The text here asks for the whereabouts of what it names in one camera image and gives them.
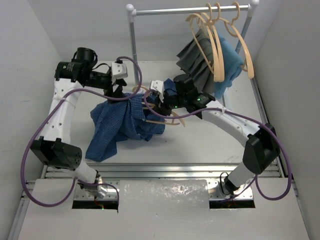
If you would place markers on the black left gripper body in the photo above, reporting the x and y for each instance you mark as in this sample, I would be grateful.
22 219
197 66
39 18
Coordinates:
114 90

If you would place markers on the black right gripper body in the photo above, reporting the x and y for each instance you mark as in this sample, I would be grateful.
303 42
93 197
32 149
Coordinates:
173 101

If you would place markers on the blue plaid shirt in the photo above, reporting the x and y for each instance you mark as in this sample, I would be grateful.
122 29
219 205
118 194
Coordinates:
118 122

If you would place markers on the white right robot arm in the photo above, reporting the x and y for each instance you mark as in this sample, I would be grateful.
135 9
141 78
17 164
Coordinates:
260 148

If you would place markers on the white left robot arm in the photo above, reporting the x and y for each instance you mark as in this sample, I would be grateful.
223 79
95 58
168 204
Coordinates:
53 146

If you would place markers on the grey hanging garment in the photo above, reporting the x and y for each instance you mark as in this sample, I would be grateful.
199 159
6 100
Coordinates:
192 60

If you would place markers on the metal clothes rack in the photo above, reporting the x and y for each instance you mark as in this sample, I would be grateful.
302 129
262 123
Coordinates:
226 13

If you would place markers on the light blue hanging garment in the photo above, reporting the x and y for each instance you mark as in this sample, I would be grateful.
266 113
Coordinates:
232 67

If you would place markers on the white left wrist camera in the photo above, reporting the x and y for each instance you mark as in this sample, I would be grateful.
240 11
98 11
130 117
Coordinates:
119 71

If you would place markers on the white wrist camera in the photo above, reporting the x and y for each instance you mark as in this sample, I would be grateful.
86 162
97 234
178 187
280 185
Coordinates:
119 71
157 86

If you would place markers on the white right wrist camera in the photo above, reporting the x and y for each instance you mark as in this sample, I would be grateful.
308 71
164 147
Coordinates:
157 86

